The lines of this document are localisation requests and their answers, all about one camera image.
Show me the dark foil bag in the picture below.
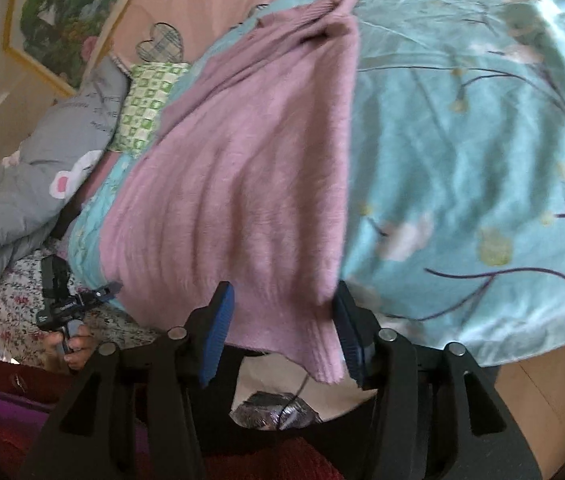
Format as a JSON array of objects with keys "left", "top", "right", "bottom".
[{"left": 229, "top": 391, "right": 322, "bottom": 431}]

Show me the mauve knitted sweater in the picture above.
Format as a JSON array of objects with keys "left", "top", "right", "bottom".
[{"left": 100, "top": 0, "right": 360, "bottom": 384}]

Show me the gold framed landscape painting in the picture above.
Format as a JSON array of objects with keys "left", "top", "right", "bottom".
[{"left": 2, "top": 0, "right": 128, "bottom": 96}]

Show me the green checkered pillow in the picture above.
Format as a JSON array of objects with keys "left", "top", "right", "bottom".
[{"left": 109, "top": 62, "right": 190, "bottom": 156}]

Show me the floral bed sheet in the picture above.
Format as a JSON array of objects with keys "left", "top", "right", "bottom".
[{"left": 0, "top": 240, "right": 158, "bottom": 367}]

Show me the person's left hand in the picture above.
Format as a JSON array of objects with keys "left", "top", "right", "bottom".
[{"left": 43, "top": 324, "right": 97, "bottom": 374}]

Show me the pink heart-print duvet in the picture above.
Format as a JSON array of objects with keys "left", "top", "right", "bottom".
[{"left": 106, "top": 0, "right": 359, "bottom": 76}]

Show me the grey cartoon-print blanket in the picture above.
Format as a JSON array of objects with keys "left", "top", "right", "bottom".
[{"left": 0, "top": 56, "right": 128, "bottom": 277}]

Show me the teal floral quilt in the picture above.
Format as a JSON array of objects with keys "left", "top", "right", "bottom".
[{"left": 68, "top": 0, "right": 565, "bottom": 366}]

